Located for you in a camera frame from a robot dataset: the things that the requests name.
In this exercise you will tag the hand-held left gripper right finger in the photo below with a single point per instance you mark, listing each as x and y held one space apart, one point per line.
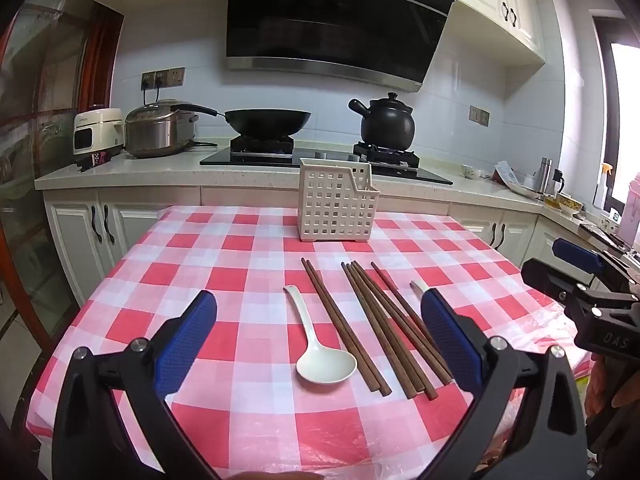
447 340

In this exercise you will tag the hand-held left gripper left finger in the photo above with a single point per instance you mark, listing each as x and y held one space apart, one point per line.
185 340

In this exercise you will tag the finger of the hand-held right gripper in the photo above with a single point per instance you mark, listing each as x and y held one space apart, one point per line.
545 275
575 254

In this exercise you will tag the white plastic utensil basket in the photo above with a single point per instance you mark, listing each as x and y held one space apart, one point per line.
335 210

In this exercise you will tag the person's right hand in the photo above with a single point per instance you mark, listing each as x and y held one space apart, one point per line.
602 385

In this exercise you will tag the yellow patterned bowl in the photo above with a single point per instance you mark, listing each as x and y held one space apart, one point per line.
570 206

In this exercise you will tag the pink bottle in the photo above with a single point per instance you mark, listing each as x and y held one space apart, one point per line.
631 210

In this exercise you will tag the glass oil bottle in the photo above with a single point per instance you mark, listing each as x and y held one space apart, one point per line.
557 184

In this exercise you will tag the yellow spray bottle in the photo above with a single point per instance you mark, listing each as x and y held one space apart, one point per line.
605 187

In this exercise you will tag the red white checked tablecloth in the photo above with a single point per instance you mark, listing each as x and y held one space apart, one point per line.
240 280

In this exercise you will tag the steel thermos bottle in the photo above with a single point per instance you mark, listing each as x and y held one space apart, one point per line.
544 175

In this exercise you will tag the red white bag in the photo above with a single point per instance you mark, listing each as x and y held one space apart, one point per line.
506 176

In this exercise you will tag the small white patterned cup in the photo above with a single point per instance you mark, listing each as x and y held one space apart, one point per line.
470 172

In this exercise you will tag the window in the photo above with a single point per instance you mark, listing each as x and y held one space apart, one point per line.
625 110

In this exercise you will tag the black pink packet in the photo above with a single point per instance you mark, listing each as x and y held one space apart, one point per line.
92 161

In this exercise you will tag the stainless steel rice cooker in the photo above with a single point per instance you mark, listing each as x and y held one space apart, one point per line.
155 132

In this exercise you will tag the black clay pot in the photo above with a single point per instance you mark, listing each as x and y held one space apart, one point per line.
387 125

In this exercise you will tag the black glass gas cooktop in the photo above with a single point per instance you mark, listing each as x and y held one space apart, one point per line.
320 155

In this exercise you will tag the small white rice cooker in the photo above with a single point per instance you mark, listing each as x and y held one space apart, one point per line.
97 132

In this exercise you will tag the black wok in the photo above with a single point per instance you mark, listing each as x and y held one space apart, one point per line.
267 122

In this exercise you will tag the wooden framed glass door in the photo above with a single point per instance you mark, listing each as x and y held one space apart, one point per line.
95 60

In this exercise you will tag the black glass range hood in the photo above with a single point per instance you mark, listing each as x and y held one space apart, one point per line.
340 20

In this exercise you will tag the bronze wall switch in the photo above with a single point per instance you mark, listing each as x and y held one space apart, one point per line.
479 115

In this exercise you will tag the white upper wall cabinets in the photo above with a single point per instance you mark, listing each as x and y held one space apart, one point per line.
505 5

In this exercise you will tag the bronze wall socket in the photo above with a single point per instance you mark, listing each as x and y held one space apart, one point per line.
162 78
148 80
177 76

